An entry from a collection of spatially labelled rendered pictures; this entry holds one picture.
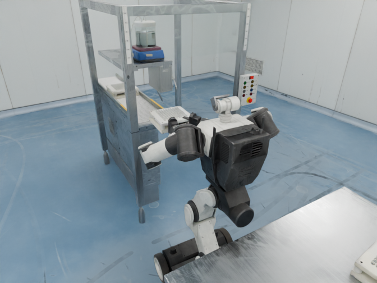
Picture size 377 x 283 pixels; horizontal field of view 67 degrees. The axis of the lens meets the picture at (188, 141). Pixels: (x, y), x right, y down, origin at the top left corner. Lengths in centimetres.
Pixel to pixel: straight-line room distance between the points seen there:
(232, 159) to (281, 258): 44
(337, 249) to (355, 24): 397
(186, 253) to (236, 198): 84
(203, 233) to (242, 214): 55
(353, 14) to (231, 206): 401
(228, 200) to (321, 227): 43
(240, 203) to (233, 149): 36
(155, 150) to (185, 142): 18
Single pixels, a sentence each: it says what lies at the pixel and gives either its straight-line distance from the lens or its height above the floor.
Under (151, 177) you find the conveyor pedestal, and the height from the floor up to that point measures 31.
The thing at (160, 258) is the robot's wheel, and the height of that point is 20.
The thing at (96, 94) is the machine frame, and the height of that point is 87.
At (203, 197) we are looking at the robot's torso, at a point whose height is 84.
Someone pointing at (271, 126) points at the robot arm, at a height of 125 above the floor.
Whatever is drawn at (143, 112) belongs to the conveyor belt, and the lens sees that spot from 240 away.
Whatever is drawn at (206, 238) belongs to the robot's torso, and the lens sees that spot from 194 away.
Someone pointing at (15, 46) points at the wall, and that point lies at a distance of 524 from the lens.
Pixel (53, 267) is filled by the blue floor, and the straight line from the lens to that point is 254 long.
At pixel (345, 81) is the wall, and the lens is 509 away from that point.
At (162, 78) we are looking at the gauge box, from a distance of 217.
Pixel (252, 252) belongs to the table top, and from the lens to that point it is 128.
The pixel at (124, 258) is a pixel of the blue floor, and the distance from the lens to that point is 244.
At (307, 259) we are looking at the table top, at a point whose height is 90.
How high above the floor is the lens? 185
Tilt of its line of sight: 28 degrees down
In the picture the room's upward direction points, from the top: 1 degrees clockwise
